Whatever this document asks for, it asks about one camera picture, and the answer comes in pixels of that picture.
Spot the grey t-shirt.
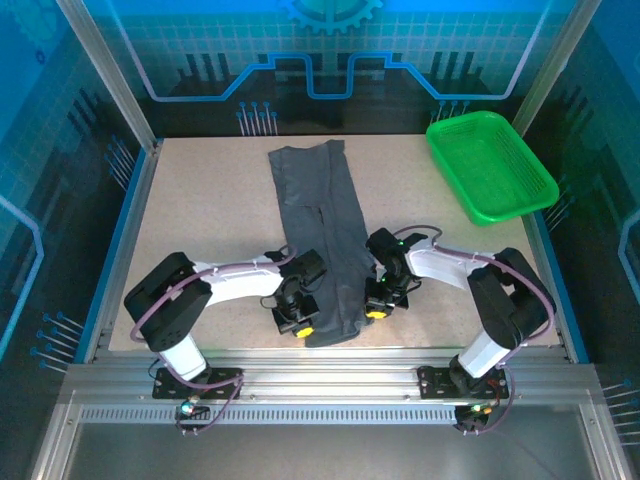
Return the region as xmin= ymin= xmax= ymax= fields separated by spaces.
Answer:
xmin=267 ymin=139 xmax=381 ymax=350

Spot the green plastic basket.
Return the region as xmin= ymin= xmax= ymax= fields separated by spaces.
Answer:
xmin=425 ymin=110 xmax=560 ymax=227

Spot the small controller board with LED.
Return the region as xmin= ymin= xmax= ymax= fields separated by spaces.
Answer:
xmin=454 ymin=402 xmax=494 ymax=431
xmin=174 ymin=394 xmax=211 ymax=421

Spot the aluminium mounting rail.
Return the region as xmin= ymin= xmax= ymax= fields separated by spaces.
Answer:
xmin=59 ymin=349 xmax=601 ymax=404

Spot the slotted grey cable duct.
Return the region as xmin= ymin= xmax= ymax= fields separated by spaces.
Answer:
xmin=77 ymin=407 xmax=461 ymax=426

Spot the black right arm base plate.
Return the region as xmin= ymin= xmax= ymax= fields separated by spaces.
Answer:
xmin=416 ymin=363 xmax=511 ymax=401

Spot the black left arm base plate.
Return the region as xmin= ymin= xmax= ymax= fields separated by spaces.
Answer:
xmin=152 ymin=367 xmax=245 ymax=401

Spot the aluminium side rail blue edge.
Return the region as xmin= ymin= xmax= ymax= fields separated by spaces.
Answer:
xmin=74 ymin=139 xmax=164 ymax=364
xmin=499 ymin=134 xmax=591 ymax=364

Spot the aluminium lower frame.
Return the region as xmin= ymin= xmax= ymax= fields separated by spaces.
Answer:
xmin=29 ymin=389 xmax=626 ymax=480

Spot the aluminium frame post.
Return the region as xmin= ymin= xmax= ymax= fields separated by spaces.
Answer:
xmin=502 ymin=0 xmax=604 ymax=151
xmin=55 ymin=0 xmax=164 ymax=154

